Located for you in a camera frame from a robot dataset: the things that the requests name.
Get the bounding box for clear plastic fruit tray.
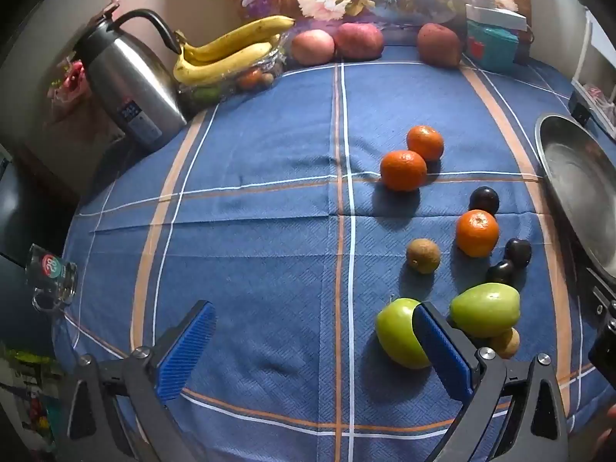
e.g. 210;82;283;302
178;43;290;107

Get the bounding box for pink artificial flowers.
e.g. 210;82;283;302
48;58;90;107

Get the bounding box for brown kiwi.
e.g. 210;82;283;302
405;238;442;275

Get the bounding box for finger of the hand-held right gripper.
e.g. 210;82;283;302
584;269;616;319

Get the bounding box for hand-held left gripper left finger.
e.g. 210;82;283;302
62;300;217;462

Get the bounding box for orange mandarin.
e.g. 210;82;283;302
455;210;500;258
407;125;444;162
380;150;428;192

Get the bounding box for black power adapter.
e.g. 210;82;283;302
568;91;593;123

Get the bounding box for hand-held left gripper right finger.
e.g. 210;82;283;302
411;301;571;462

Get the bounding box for teal box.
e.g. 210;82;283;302
466;19;530;74

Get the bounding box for stainless steel kettle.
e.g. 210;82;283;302
72;8;188;155

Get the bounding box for colourful packaging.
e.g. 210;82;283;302
0;341;63;453

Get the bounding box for white shelf rack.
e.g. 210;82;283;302
572;7;616;140

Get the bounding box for dark plum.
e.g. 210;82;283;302
486;260;516;287
469;186;500;216
504;238;532;269

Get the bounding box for small yellow fruit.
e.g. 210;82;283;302
488;327;521;359

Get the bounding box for white desk lamp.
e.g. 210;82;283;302
464;0;527;32

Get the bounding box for glass mug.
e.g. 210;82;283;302
24;244;79;311

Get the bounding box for green apple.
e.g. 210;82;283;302
375;297;431;370

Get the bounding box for blue plaid tablecloth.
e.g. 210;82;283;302
50;45;616;462

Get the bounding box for person's right hand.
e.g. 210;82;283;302
593;403;616;462

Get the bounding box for round metal bowl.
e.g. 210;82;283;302
535;113;616;280

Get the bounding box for red apple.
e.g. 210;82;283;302
333;22;385;61
291;30;335;65
417;23;464;69

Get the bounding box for green mango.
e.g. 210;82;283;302
450;283;521;339

